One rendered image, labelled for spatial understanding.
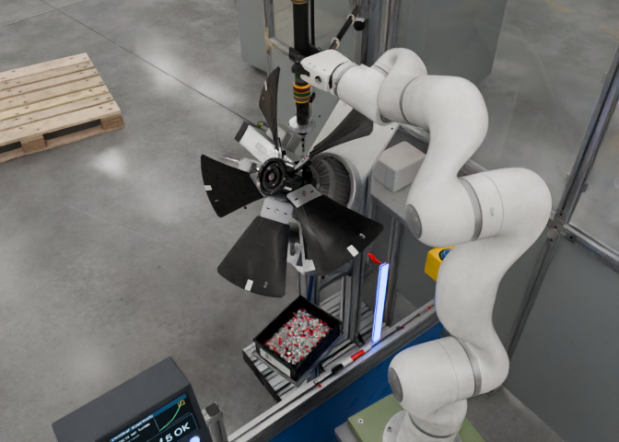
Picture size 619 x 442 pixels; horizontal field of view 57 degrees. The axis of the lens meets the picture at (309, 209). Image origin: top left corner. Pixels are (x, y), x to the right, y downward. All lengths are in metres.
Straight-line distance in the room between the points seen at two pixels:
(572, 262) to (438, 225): 1.28
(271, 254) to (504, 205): 1.01
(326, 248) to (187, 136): 2.65
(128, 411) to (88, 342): 1.77
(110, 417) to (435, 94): 0.85
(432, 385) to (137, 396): 0.58
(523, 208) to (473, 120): 0.15
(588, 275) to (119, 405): 1.48
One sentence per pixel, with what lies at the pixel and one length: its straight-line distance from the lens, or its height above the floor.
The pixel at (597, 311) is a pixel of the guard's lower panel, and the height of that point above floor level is 0.76.
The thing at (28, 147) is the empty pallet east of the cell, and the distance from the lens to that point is 4.27.
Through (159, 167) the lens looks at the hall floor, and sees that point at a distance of 3.87.
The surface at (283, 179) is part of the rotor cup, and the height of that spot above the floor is 1.24.
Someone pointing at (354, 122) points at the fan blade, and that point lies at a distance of 1.62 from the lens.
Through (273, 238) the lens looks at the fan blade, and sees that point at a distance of 1.75.
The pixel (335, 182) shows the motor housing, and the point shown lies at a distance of 1.78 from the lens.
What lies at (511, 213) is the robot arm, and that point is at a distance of 0.89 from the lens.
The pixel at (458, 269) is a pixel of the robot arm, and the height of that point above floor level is 1.59.
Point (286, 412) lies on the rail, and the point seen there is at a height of 0.86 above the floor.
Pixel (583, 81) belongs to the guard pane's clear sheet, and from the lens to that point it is 1.81.
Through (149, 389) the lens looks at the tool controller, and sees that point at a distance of 1.26.
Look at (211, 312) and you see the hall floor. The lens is 2.94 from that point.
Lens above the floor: 2.29
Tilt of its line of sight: 42 degrees down
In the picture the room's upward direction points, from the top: 1 degrees counter-clockwise
